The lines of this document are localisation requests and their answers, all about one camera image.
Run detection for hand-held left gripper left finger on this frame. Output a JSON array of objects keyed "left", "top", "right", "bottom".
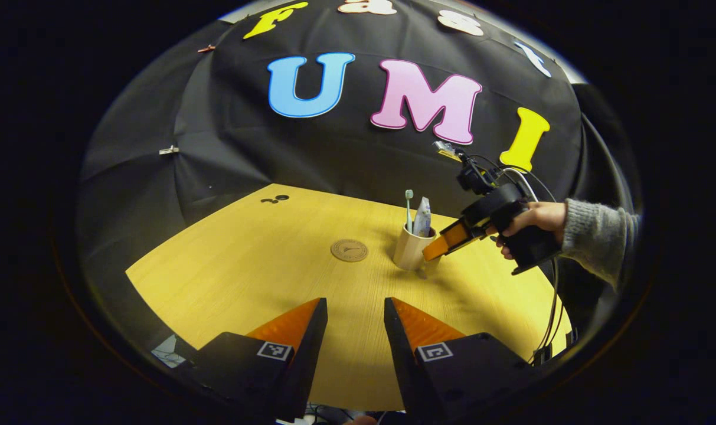
[{"left": 195, "top": 297, "right": 328, "bottom": 423}]

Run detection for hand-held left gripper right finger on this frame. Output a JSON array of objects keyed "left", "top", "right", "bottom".
[{"left": 384, "top": 297, "right": 535, "bottom": 423}]

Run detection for beige cup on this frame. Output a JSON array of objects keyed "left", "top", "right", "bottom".
[{"left": 393, "top": 223, "right": 441, "bottom": 278}]

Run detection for round cork coaster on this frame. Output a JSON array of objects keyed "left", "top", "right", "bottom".
[{"left": 331, "top": 238, "right": 369, "bottom": 263}]

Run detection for wooden desktop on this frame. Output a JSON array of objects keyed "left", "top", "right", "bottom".
[{"left": 126, "top": 184, "right": 572, "bottom": 412}]

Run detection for white paper sheet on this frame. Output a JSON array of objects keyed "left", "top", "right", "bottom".
[{"left": 151, "top": 335, "right": 179, "bottom": 369}]

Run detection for black backdrop cloth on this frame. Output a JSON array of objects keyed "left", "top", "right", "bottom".
[{"left": 77, "top": 0, "right": 642, "bottom": 367}]

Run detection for black cable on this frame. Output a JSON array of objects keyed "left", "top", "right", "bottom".
[{"left": 529, "top": 167, "right": 566, "bottom": 365}]

